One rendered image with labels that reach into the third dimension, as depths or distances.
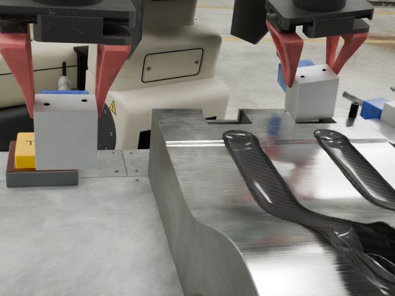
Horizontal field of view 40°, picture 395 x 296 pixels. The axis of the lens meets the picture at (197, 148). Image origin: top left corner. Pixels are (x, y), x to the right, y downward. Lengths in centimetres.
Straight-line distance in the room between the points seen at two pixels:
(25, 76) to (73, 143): 7
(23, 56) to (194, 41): 57
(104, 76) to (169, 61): 51
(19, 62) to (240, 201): 22
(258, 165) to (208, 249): 17
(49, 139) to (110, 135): 49
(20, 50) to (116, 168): 30
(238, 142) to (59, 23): 26
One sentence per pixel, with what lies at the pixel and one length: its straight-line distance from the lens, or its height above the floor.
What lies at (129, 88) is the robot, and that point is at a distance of 92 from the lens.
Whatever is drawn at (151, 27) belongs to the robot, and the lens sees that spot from 93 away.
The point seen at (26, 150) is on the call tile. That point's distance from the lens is 65.
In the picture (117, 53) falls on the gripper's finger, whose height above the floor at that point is 101.
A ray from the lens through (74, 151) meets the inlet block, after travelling 46.
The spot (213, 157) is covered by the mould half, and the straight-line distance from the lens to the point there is 54.
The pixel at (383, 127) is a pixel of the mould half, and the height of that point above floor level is 85.
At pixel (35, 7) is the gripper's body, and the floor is 104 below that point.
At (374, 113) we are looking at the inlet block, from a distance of 82.
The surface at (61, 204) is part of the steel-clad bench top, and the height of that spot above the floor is 80.
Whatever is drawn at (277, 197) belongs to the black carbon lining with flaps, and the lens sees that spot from 51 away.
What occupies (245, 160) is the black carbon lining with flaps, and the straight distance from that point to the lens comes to 56.
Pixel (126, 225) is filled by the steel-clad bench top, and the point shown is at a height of 80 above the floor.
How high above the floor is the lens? 114
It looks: 27 degrees down
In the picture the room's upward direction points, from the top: 6 degrees clockwise
